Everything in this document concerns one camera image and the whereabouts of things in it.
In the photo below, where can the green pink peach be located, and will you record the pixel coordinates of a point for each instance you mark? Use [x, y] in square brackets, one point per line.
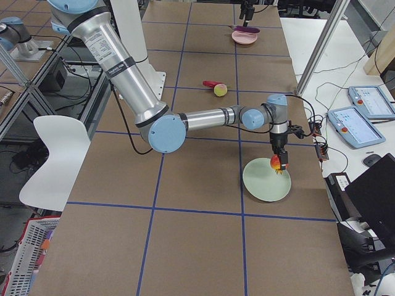
[220, 90]

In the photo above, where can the red chili pepper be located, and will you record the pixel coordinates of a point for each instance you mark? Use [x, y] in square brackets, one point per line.
[212, 84]

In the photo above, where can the blue teach pendant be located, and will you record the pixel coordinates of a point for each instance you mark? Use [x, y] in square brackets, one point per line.
[372, 102]
[355, 128]

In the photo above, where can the purple eggplant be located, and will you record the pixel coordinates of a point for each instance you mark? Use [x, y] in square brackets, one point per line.
[244, 29]

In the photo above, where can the blue teach pendant near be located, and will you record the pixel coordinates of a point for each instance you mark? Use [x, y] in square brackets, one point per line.
[355, 128]

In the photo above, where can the white chair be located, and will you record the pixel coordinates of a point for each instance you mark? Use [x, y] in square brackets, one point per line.
[67, 141]

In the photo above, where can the black computer mouse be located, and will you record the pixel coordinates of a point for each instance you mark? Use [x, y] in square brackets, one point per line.
[371, 159]

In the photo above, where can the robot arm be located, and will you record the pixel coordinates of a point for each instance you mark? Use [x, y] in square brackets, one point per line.
[139, 83]

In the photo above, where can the pink plastic basket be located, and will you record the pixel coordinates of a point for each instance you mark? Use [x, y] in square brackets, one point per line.
[30, 254]

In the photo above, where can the red pomegranate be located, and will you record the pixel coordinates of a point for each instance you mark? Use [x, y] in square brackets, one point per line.
[277, 166]

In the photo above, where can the blue teach pendant far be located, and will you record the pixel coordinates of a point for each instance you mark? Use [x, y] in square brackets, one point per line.
[372, 102]

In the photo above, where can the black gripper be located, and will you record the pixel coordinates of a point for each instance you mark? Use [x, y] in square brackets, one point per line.
[247, 12]
[277, 142]

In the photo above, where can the aluminium frame post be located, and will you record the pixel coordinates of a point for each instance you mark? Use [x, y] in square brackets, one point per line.
[323, 40]

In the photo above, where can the green plate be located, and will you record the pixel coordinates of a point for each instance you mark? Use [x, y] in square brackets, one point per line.
[262, 181]

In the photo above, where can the pink plate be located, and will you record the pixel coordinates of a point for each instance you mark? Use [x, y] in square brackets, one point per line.
[244, 38]

